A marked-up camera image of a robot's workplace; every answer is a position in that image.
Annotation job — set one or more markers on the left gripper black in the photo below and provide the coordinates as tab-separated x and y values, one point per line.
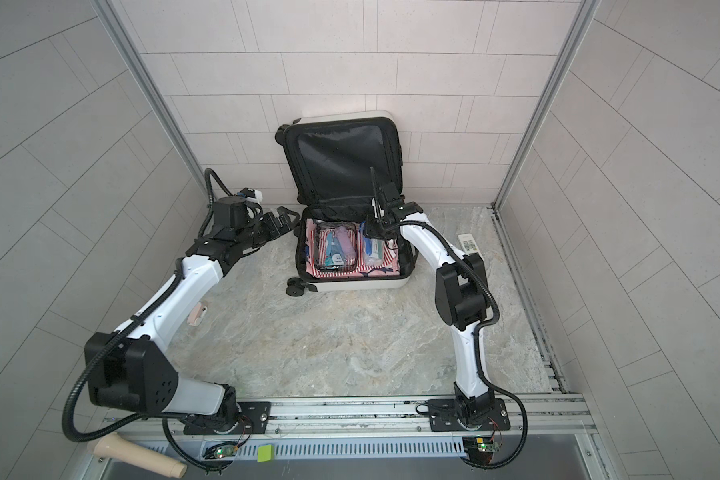
275	231

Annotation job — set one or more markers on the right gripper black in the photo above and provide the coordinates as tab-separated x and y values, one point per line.
372	230

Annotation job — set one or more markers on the right circuit board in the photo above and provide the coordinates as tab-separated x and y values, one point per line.
480	450

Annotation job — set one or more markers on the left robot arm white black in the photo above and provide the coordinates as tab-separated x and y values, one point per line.
128	368

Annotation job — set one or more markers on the clear black-trimmed toiletry pouch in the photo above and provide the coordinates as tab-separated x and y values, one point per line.
335	247

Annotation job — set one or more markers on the left circuit board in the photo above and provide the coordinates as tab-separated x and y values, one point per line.
225	450

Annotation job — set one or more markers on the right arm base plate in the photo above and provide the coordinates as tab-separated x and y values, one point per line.
458	415

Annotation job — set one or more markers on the white remote control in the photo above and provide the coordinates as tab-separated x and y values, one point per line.
468	243

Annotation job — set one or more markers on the aluminium rail frame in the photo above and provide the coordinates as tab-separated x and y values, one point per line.
372	427

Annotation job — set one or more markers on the circuit board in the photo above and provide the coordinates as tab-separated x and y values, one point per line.
480	450
225	450

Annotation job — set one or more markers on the beige cylindrical handle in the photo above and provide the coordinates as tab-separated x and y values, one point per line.
113	446

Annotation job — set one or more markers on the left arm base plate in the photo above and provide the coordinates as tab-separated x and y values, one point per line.
251	418

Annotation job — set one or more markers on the green sticky note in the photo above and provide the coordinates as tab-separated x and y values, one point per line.
265	453

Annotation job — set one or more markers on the red white striped garment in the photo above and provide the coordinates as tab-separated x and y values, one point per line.
390	269

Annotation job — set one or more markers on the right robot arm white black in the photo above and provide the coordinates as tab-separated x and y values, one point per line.
462	299

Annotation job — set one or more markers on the black and white suitcase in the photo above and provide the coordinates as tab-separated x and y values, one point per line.
333	161

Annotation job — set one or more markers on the small pink case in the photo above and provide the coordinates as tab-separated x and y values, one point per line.
197	314

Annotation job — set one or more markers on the blue lidded cup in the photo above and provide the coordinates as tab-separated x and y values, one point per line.
374	251

